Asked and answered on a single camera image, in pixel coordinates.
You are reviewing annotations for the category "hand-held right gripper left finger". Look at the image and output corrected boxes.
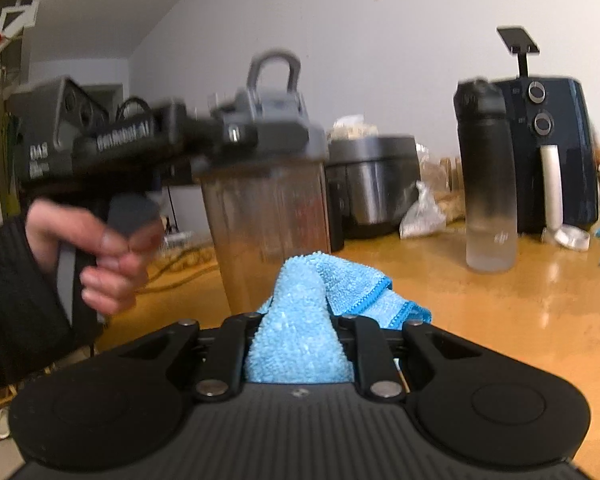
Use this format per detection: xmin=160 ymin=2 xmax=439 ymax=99
xmin=115 ymin=311 xmax=270 ymax=403

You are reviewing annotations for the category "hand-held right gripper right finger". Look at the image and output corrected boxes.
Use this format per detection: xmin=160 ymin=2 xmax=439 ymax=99
xmin=331 ymin=313 xmax=484 ymax=403

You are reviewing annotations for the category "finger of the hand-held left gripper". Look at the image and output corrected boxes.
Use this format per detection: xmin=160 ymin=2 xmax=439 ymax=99
xmin=180 ymin=109 xmax=312 ymax=162

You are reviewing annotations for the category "blue microfibre cloth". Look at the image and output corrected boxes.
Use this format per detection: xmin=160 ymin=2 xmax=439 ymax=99
xmin=242 ymin=252 xmax=433 ymax=385

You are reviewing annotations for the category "clear shaker bottle grey lid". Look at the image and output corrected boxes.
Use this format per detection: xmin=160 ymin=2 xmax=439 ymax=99
xmin=192 ymin=50 xmax=331 ymax=313

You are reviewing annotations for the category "person's left hand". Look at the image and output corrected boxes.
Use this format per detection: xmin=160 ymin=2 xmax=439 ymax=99
xmin=24 ymin=196 xmax=167 ymax=318

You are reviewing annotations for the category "white tissue box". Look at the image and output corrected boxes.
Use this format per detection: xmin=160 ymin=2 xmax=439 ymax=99
xmin=330 ymin=116 xmax=378 ymax=141

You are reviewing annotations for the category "grey steel rice cooker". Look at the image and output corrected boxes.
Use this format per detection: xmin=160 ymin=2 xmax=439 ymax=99
xmin=325 ymin=135 xmax=422 ymax=240

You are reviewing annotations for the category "white granule plastic bag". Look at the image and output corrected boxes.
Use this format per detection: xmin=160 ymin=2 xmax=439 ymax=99
xmin=399 ymin=182 xmax=448 ymax=240

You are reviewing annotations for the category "bag of brown flatbread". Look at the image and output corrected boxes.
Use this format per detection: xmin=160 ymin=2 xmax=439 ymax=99
xmin=417 ymin=145 xmax=461 ymax=221

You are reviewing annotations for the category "black frosted water bottle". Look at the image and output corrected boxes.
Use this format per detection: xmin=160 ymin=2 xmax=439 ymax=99
xmin=454 ymin=77 xmax=520 ymax=275

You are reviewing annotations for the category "dark blue air fryer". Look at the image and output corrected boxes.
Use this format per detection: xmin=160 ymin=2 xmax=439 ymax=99
xmin=490 ymin=76 xmax=600 ymax=235

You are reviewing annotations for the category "black phone stand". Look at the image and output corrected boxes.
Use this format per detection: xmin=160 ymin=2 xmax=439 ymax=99
xmin=496 ymin=26 xmax=541 ymax=80

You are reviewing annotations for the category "white lattice frame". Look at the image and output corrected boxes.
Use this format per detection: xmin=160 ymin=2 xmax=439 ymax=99
xmin=0 ymin=0 xmax=36 ymax=66

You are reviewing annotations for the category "white tape ring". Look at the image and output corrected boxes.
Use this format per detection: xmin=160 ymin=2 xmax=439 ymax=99
xmin=541 ymin=227 xmax=591 ymax=252

